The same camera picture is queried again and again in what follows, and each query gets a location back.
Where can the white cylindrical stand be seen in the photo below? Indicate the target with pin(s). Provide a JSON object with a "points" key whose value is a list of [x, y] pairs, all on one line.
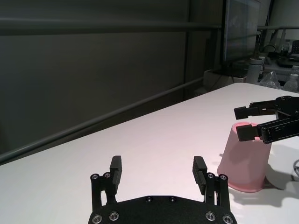
{"points": [[255, 68]]}

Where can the dark glass screen panel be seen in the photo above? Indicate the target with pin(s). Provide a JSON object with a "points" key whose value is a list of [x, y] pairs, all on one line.
{"points": [[241, 30]]}

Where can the crumpled clear plastic bag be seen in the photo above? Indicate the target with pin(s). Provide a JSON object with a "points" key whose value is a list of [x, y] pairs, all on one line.
{"points": [[269, 79]]}

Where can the grey frame post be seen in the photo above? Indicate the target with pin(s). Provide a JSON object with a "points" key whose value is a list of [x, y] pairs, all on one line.
{"points": [[203, 46]]}

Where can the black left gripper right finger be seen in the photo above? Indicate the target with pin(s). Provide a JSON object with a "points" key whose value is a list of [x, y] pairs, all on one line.
{"points": [[199, 172]]}

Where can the thick grey frame pipe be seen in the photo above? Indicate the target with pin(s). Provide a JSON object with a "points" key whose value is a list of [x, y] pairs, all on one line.
{"points": [[105, 26]]}

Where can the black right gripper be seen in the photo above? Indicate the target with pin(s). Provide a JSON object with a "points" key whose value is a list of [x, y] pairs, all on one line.
{"points": [[289, 106]]}

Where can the pink plastic cup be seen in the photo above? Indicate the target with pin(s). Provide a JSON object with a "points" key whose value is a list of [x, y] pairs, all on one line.
{"points": [[245, 163]]}

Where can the dark grey backdrop panel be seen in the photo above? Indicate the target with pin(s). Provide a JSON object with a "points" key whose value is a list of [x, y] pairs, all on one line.
{"points": [[93, 70]]}

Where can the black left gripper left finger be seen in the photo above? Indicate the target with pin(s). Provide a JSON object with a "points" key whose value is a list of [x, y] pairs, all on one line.
{"points": [[115, 172]]}

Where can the slim grey frame bar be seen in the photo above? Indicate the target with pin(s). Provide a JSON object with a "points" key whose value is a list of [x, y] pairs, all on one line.
{"points": [[105, 116]]}

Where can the clear plastic bottle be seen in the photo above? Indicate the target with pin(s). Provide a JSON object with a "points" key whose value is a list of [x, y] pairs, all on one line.
{"points": [[292, 81]]}

